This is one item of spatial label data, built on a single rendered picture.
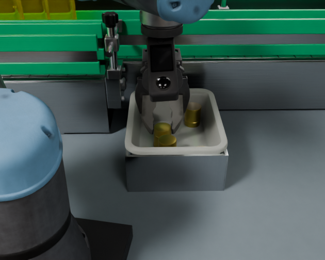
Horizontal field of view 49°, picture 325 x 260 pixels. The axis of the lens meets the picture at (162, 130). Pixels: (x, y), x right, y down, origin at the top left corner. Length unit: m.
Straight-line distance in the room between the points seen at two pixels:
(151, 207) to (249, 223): 0.16
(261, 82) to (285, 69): 0.06
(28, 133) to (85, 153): 0.39
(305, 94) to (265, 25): 0.20
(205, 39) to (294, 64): 0.21
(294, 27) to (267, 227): 0.45
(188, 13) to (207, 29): 0.41
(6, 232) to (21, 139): 0.10
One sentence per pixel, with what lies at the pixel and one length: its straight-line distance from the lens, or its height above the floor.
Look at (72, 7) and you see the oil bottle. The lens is 0.85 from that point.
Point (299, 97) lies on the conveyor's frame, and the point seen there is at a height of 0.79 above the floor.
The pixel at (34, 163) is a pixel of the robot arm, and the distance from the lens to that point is 0.35.
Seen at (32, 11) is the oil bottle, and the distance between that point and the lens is 0.85.
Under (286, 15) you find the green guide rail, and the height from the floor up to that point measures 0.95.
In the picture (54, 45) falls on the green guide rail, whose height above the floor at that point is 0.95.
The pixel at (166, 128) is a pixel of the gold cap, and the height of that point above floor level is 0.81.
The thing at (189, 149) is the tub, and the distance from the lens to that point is 0.58.
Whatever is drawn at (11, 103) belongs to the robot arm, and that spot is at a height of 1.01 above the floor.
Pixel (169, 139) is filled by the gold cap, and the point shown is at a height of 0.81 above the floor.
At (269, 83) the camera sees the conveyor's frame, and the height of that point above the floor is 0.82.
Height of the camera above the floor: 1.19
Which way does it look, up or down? 33 degrees down
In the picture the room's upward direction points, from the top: straight up
